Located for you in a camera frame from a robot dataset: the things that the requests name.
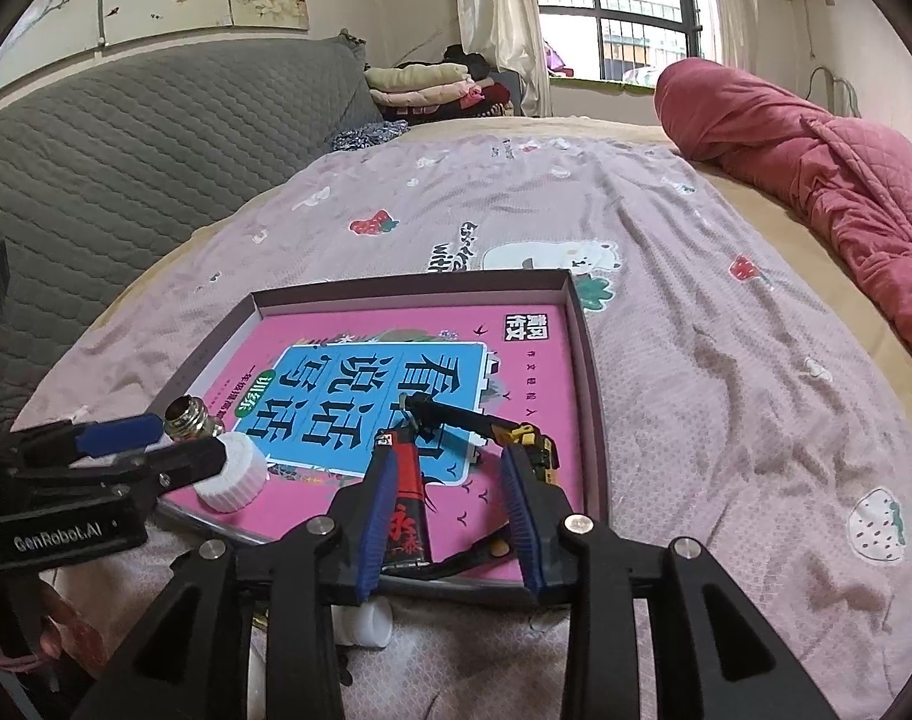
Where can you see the dark purple shallow box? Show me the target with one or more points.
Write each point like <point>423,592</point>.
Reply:
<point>587,390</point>

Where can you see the red and black tube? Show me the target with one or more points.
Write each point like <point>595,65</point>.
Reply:
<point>407,510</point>

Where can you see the yellow and black wristwatch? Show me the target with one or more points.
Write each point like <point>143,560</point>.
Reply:
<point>535,439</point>

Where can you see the brass screw cap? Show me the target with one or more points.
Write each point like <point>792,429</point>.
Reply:
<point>186,412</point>

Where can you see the grey quilted headboard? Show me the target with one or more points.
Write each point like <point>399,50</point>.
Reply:
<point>126,165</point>

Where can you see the dark clothes pile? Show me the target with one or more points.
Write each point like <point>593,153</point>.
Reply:
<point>493,94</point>

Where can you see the folded cream blanket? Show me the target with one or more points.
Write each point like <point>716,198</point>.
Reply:
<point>415,76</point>

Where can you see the purple printed bedsheet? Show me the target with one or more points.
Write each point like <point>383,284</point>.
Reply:
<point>726,390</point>

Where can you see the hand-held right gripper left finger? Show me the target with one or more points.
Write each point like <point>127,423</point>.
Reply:
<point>373,525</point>

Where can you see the white round jar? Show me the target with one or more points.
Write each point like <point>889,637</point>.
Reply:
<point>235,476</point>

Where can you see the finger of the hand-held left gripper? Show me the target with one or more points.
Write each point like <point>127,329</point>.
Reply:
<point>118,435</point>
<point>190,461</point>

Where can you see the blue patterned cloth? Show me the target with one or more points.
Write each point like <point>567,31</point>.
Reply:
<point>366,136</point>

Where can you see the pink quilt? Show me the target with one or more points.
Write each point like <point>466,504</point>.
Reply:
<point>801,150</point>

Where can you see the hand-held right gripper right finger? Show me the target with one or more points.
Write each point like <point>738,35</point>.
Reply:
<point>520,517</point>

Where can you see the pink book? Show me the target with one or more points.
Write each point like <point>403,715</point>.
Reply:
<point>313,390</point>

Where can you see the small white bottle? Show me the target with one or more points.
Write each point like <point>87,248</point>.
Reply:
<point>362,622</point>

